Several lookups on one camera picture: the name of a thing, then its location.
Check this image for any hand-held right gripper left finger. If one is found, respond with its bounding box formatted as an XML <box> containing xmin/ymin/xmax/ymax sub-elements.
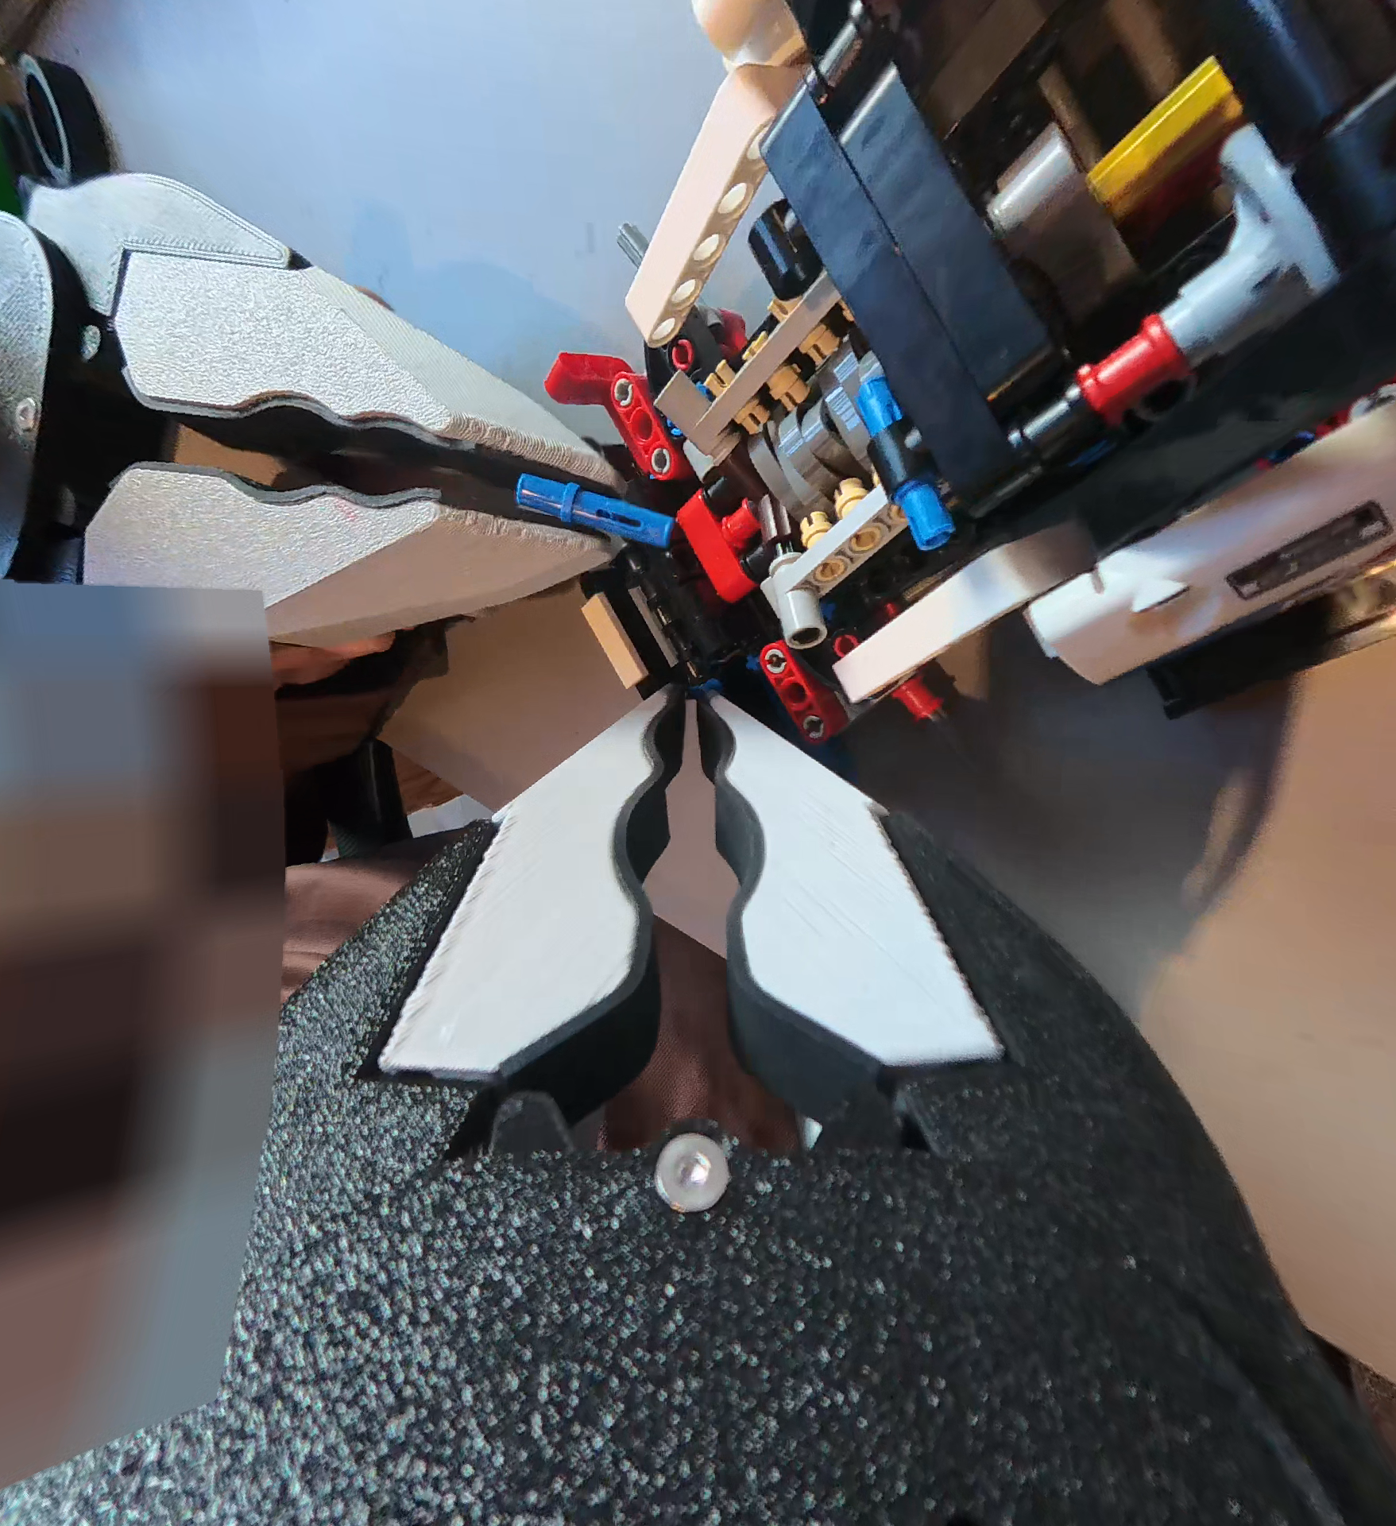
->
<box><xmin>379</xmin><ymin>684</ymin><xmax>693</xmax><ymax>1115</ymax></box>

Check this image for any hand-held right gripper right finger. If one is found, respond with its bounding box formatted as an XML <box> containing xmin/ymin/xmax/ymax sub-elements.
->
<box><xmin>698</xmin><ymin>694</ymin><xmax>1006</xmax><ymax>1120</ymax></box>

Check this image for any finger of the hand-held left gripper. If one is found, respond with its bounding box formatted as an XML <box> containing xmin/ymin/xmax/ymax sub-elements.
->
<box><xmin>84</xmin><ymin>463</ymin><xmax>629</xmax><ymax>650</ymax></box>
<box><xmin>108</xmin><ymin>243</ymin><xmax>629</xmax><ymax>490</ymax></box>

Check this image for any blue connector pin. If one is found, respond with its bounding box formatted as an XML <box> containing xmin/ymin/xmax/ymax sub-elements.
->
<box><xmin>515</xmin><ymin>472</ymin><xmax>679</xmax><ymax>549</ymax></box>

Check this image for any toy brick race car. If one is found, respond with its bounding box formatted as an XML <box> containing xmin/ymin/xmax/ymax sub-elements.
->
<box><xmin>544</xmin><ymin>0</ymin><xmax>1396</xmax><ymax>746</ymax></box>

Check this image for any grey desk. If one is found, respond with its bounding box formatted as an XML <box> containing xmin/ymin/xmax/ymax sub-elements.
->
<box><xmin>7</xmin><ymin>0</ymin><xmax>1396</xmax><ymax>1492</ymax></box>

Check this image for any person's left hand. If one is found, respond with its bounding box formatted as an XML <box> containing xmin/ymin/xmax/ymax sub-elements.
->
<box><xmin>273</xmin><ymin>634</ymin><xmax>400</xmax><ymax>689</ymax></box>

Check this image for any black toy wheel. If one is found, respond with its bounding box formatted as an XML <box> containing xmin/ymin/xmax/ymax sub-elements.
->
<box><xmin>0</xmin><ymin>52</ymin><xmax>116</xmax><ymax>185</ymax></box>

